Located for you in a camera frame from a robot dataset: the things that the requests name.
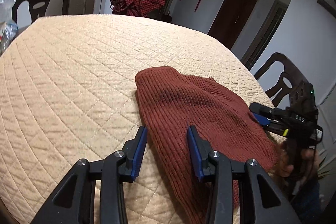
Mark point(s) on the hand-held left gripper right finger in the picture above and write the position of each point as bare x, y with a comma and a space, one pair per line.
194, 153

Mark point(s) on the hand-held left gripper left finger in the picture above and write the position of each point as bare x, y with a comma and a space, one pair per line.
137, 153

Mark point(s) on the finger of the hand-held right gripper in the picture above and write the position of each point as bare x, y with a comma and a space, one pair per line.
262, 108
261, 118

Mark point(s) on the brown knit sweater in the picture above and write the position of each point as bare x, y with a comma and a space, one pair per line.
183, 108

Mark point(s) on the person's right hand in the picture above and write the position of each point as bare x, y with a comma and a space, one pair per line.
286, 169

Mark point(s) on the dark brown wooden chair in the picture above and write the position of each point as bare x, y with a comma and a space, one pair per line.
275, 61

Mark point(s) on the green potted plant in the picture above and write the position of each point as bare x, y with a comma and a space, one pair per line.
322, 165

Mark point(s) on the beige quilted table cover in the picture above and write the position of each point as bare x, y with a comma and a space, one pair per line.
65, 82

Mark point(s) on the dark brown door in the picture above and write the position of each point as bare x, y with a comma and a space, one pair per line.
236, 3

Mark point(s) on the silver foil packet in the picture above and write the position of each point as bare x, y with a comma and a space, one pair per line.
11, 31

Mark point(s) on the clear plastic bag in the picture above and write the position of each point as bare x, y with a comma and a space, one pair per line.
4, 6

